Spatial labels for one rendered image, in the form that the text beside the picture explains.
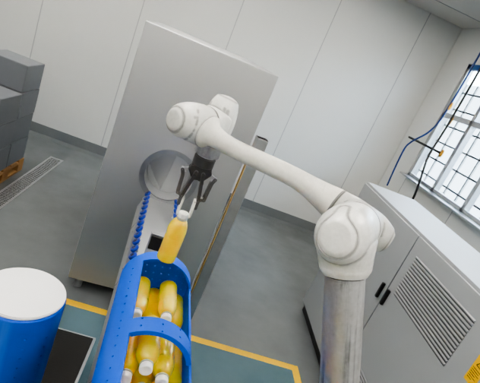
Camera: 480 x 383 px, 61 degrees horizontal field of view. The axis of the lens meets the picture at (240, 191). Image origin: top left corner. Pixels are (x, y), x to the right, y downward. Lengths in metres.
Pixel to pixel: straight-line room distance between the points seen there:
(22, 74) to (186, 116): 3.37
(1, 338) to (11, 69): 3.23
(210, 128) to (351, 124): 4.96
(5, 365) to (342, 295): 1.15
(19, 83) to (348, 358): 3.93
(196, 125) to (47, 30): 4.99
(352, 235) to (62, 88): 5.42
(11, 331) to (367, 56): 5.32
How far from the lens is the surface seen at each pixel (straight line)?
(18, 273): 1.73
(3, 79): 4.53
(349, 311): 1.06
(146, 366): 1.30
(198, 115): 1.20
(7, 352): 1.65
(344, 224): 0.95
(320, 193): 1.20
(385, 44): 6.09
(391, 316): 2.97
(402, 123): 6.33
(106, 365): 1.27
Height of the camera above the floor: 2.06
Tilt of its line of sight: 18 degrees down
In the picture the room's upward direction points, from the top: 23 degrees clockwise
